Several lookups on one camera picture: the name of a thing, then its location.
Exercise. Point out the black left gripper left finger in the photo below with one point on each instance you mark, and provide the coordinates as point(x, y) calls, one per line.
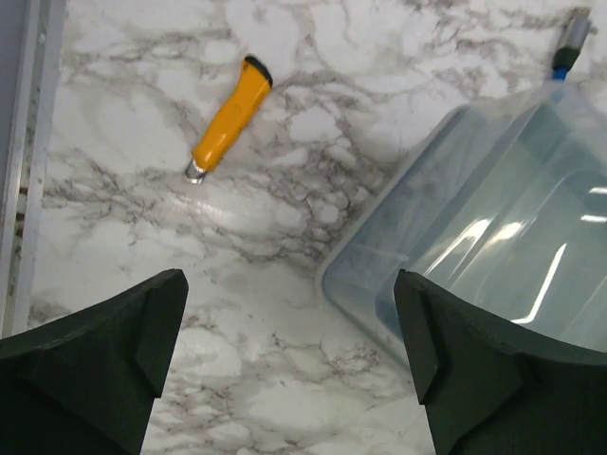
point(86, 383)

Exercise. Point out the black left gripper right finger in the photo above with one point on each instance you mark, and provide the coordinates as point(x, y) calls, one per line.
point(490, 386)

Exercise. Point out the blue cable lock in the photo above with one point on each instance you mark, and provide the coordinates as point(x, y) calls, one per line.
point(570, 44)

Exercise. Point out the clear plastic storage box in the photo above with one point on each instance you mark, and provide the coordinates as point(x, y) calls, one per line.
point(503, 205)

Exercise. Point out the yellow handled pliers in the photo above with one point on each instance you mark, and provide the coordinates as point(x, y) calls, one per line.
point(253, 86)

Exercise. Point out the aluminium frame rail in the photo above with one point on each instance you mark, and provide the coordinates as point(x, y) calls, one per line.
point(31, 42)

